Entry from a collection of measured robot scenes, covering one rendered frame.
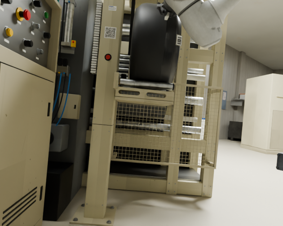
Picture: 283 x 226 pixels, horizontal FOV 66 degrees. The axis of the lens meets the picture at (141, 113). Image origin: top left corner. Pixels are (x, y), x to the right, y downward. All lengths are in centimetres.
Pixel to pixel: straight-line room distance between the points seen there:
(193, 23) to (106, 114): 82
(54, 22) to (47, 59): 21
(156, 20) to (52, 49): 60
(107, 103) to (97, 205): 67
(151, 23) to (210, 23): 54
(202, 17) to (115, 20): 80
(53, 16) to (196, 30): 84
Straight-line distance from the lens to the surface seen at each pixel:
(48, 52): 135
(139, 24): 134
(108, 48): 149
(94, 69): 148
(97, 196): 154
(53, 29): 138
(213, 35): 87
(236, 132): 901
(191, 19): 87
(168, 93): 134
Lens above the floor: 71
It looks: level
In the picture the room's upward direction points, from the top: 5 degrees clockwise
